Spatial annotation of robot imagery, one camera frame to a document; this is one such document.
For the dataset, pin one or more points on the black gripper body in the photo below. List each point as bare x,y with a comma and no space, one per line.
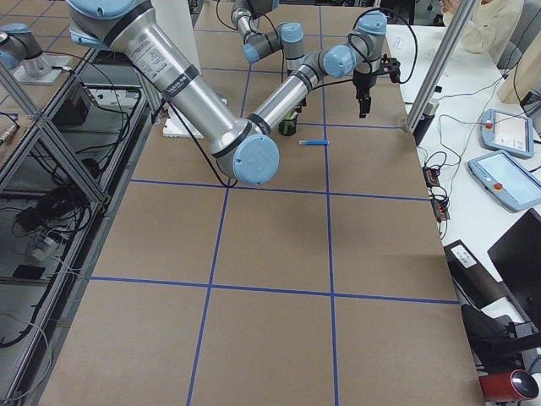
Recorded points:
362,82

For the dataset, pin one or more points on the near blue teach pendant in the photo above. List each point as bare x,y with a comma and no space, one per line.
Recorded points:
507,180

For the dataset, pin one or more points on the blue teach pendant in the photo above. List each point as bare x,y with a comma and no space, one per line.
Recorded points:
507,180
508,132

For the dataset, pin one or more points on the person in cream sweater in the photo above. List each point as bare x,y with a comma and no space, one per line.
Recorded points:
491,26

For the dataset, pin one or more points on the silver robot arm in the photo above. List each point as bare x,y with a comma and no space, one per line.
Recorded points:
286,37
242,147

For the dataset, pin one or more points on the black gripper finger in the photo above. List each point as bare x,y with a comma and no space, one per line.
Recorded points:
364,103

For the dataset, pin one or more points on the far blue teach pendant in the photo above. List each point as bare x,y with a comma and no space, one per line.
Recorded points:
508,132

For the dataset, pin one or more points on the aluminium frame post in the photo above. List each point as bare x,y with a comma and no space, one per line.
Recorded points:
450,40

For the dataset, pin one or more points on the right grey usb hub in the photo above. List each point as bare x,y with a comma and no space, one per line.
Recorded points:
440,211

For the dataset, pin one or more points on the red cylindrical bottle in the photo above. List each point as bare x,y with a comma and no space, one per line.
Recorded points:
509,386

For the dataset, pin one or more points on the blue highlighter pen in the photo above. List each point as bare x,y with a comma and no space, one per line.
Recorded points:
313,142

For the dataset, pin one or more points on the grey usb hub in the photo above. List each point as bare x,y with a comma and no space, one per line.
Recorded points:
431,177
440,211

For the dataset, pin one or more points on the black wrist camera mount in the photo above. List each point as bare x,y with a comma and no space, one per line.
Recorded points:
391,66

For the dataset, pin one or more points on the aluminium side frame rail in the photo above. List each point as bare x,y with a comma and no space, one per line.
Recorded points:
68,151

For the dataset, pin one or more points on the black mesh pen cup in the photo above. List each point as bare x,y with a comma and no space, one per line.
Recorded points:
288,126

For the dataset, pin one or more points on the black monitor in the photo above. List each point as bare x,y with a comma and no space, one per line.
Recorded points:
516,255

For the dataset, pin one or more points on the left grey usb hub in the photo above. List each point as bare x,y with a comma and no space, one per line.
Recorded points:
431,177

